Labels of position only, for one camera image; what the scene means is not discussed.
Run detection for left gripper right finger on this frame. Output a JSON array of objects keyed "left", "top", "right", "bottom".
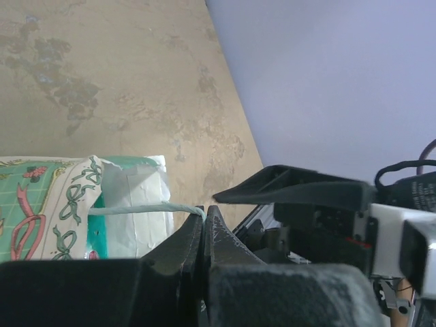
[{"left": 205, "top": 206, "right": 384, "bottom": 326}]

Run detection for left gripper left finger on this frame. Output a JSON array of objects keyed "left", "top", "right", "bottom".
[{"left": 1, "top": 206, "right": 205, "bottom": 326}]

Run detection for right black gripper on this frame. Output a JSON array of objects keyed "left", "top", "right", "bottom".
[{"left": 213, "top": 165, "right": 378, "bottom": 273}]

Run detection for green floral paper bag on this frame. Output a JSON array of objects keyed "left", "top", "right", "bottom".
[{"left": 1, "top": 155, "right": 195, "bottom": 262}]

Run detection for teal Fox's candy bag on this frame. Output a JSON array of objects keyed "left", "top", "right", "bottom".
[{"left": 84, "top": 215, "right": 108, "bottom": 260}]

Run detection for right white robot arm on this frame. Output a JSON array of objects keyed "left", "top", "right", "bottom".
[{"left": 214, "top": 149, "right": 435, "bottom": 277}]

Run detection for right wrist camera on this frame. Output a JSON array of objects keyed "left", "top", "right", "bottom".
[{"left": 370, "top": 204, "right": 435, "bottom": 300}]

